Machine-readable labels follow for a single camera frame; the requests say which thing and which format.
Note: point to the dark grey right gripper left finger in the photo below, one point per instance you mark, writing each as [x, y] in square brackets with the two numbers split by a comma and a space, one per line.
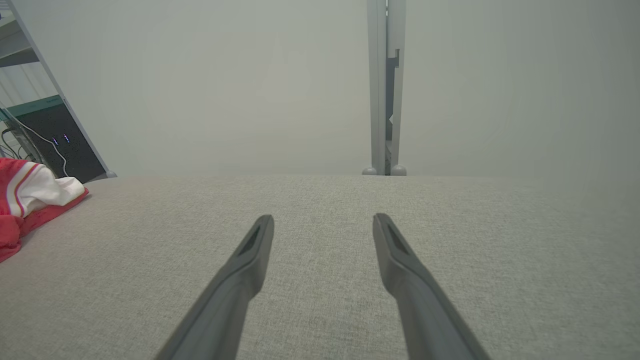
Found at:
[225, 300]

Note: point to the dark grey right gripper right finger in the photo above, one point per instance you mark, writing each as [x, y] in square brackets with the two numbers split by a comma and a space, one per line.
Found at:
[425, 310]

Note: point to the red white basketball jersey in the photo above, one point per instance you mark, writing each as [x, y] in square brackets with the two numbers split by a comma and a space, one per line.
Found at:
[30, 192]

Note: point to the black computer case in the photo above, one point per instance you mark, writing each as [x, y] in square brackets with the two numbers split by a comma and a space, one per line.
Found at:
[75, 150]

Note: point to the grey metal shelf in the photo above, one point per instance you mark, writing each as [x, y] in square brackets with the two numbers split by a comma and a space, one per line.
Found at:
[15, 47]

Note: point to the grey double partition post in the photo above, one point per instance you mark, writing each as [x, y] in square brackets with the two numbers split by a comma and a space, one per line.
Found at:
[377, 100]

